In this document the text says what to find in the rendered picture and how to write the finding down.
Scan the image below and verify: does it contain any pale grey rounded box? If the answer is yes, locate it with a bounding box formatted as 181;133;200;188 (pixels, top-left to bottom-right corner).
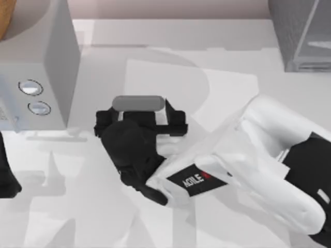
112;95;167;113

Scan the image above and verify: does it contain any small round microwave knob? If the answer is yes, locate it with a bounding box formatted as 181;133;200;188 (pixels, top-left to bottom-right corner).
27;101;52;115

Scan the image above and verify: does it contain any large round microwave knob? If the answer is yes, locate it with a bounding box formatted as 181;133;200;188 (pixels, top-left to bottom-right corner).
18;79;44;97

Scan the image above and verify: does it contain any pale microwave oven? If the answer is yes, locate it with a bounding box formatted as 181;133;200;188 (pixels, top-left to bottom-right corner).
0;0;81;133

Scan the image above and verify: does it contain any grey cabinet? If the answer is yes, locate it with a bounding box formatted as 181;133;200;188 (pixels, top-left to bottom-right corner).
267;0;331;73

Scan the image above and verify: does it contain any pale blue microwave door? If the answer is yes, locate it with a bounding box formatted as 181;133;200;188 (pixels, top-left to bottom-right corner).
0;74;21;130

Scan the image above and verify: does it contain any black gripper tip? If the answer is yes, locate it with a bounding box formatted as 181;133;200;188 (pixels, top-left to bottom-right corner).
0;131;23;199

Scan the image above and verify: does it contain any brown wooden object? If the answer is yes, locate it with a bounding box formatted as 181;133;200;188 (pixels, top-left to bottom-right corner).
0;0;15;42

